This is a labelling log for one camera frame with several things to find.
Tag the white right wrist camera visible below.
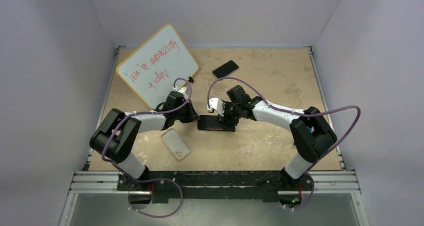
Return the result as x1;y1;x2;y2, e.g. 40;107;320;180
207;98;223;113

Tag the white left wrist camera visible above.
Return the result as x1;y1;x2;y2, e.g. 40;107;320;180
177;87;192;99

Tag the white board yellow frame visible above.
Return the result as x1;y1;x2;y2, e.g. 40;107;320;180
115;24;199;108

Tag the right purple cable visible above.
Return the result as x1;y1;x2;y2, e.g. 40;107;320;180
207;77;362;211

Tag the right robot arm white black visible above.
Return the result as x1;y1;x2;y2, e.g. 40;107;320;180
207;85;337;189

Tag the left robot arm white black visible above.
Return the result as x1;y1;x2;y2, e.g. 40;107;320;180
89;91;200;190

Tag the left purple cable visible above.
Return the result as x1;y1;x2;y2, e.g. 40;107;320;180
100;78;193;219

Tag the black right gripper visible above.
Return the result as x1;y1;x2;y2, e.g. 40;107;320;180
216;101;243;133

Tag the aluminium frame rail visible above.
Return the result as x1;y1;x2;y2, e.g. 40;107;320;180
70;171;360;194

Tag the purple cable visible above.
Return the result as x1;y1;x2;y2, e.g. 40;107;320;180
100;78;193;219
207;77;362;211

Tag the white phone case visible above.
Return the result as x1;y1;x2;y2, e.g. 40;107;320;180
161;128;192;161

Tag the black phone far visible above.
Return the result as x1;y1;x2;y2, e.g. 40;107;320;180
212;60;240;79

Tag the purple phone black screen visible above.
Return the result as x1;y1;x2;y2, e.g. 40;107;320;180
204;116;223;131

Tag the black phone case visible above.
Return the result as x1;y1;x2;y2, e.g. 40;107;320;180
197;115;214;131

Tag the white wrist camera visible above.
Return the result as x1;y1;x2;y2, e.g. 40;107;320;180
207;98;223;113
177;87;192;99

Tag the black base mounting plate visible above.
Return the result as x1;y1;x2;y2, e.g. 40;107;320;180
117;170;313;206

